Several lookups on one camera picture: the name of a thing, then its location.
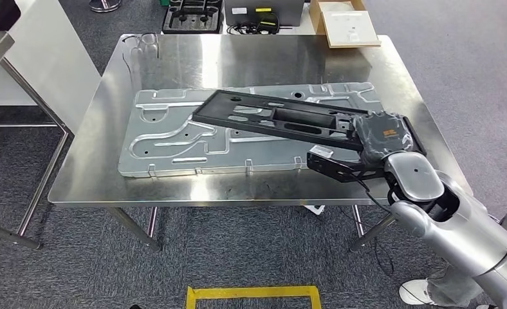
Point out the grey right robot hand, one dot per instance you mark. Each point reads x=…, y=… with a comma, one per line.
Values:
x=383, y=134

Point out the black plastic frame part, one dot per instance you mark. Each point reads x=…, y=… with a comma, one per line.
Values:
x=211, y=111

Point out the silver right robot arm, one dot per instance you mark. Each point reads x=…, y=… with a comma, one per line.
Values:
x=471, y=230

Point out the steel workbench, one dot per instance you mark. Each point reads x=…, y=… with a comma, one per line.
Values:
x=236, y=59

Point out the black robot foot part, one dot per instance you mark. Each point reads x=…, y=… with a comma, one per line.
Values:
x=135, y=306

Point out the white power strip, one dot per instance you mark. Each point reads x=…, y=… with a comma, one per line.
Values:
x=315, y=209

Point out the cardboard box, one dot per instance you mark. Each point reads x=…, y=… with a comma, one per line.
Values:
x=351, y=30

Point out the grey equipment case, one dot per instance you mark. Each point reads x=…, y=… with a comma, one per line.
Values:
x=287, y=13

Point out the black charger yellow label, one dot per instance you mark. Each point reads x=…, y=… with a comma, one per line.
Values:
x=268, y=23

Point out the person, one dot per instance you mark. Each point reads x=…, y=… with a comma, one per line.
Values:
x=415, y=292

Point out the grey stamped metal panel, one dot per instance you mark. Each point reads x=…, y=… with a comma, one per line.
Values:
x=172, y=149

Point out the black foam tray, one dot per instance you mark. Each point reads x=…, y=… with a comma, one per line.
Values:
x=168, y=25

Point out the chrome round base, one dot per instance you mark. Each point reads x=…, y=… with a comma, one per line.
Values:
x=104, y=5

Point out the white cabinet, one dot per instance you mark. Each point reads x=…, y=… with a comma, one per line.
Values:
x=44, y=64

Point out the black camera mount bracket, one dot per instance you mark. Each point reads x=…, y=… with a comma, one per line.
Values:
x=334, y=168

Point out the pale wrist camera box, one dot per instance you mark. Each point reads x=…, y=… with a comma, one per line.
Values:
x=321, y=152

